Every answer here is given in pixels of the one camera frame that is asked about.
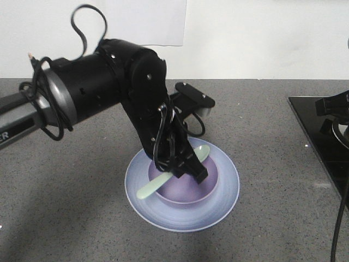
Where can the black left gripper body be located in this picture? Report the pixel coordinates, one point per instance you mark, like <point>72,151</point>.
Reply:
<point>164,138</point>

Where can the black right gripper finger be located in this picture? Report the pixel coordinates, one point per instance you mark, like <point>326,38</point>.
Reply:
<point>327,126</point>
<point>335,105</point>

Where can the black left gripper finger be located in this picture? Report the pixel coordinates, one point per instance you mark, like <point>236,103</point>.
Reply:
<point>194,164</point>
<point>178,169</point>

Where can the pale green plastic spoon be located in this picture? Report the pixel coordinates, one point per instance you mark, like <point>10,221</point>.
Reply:
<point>153,185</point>

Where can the purple plastic bowl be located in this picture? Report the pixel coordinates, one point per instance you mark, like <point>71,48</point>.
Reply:
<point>185,192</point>

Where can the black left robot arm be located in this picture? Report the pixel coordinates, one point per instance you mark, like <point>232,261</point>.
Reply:
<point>63,93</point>

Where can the light blue plastic plate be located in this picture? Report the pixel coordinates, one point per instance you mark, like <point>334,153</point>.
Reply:
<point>141,170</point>

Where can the black induction cooktop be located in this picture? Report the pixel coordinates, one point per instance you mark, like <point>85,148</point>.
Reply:
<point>332,149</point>

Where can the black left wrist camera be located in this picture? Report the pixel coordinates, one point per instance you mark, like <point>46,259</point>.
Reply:
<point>189,100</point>

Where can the white paper on wall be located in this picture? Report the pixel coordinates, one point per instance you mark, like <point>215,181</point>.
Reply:
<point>160,23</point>

